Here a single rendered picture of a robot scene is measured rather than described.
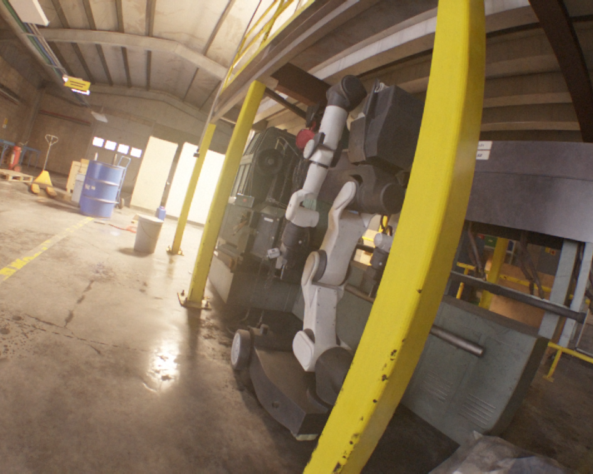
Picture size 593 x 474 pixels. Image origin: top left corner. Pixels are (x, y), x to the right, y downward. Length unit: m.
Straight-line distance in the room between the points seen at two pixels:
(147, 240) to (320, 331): 2.52
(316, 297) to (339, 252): 0.21
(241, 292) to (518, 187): 2.03
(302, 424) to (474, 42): 1.20
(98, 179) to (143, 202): 3.25
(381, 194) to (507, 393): 1.01
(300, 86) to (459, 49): 1.65
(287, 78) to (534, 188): 1.70
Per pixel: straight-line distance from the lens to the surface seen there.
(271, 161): 2.92
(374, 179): 1.07
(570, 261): 1.51
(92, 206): 4.98
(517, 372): 1.39
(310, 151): 1.12
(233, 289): 2.33
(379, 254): 1.34
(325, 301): 1.27
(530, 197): 1.52
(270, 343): 1.40
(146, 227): 3.35
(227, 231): 2.54
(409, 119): 1.17
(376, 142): 1.09
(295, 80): 2.21
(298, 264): 2.37
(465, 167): 0.61
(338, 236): 1.21
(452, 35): 0.76
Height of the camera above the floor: 0.75
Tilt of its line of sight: 2 degrees down
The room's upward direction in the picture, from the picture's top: 16 degrees clockwise
